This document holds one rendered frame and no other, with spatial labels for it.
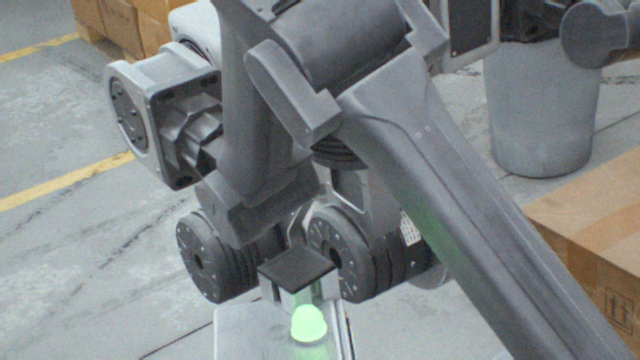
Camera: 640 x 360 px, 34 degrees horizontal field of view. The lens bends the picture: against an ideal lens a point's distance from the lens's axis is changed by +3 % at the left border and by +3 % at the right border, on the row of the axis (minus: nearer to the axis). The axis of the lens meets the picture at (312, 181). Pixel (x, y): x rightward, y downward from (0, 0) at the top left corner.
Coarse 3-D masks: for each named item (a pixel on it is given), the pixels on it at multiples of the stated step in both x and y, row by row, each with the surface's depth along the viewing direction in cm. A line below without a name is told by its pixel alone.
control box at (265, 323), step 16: (256, 304) 78; (272, 304) 77; (320, 304) 77; (336, 304) 78; (224, 320) 77; (240, 320) 76; (256, 320) 76; (272, 320) 76; (288, 320) 76; (336, 320) 75; (224, 336) 75; (240, 336) 75; (256, 336) 75; (272, 336) 74; (288, 336) 74; (336, 336) 74; (224, 352) 74; (240, 352) 73; (256, 352) 73; (272, 352) 73; (288, 352) 73; (304, 352) 72; (320, 352) 72; (336, 352) 72
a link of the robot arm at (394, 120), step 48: (432, 48) 63; (288, 96) 60; (384, 96) 60; (432, 96) 61; (384, 144) 60; (432, 144) 60; (432, 192) 60; (480, 192) 60; (432, 240) 63; (480, 240) 60; (528, 240) 60; (480, 288) 61; (528, 288) 59; (576, 288) 60; (528, 336) 59; (576, 336) 59
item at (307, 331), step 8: (296, 312) 73; (304, 312) 73; (312, 312) 73; (320, 312) 73; (296, 320) 73; (304, 320) 72; (312, 320) 72; (320, 320) 73; (296, 328) 73; (304, 328) 72; (312, 328) 72; (320, 328) 73; (296, 336) 73; (304, 336) 73; (312, 336) 73; (320, 336) 73; (304, 344) 73; (312, 344) 73
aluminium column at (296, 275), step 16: (288, 256) 78; (304, 256) 78; (320, 256) 78; (272, 272) 77; (288, 272) 77; (304, 272) 76; (320, 272) 76; (336, 272) 77; (272, 288) 77; (288, 288) 75; (304, 288) 75; (320, 288) 77; (336, 288) 78; (288, 304) 76; (304, 304) 76
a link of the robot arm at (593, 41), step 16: (592, 0) 117; (608, 0) 117; (576, 16) 118; (592, 16) 117; (608, 16) 115; (624, 16) 113; (560, 32) 121; (576, 32) 119; (592, 32) 117; (608, 32) 115; (624, 32) 113; (576, 48) 119; (592, 48) 117; (608, 48) 116; (624, 48) 116; (576, 64) 120; (592, 64) 118; (608, 64) 118
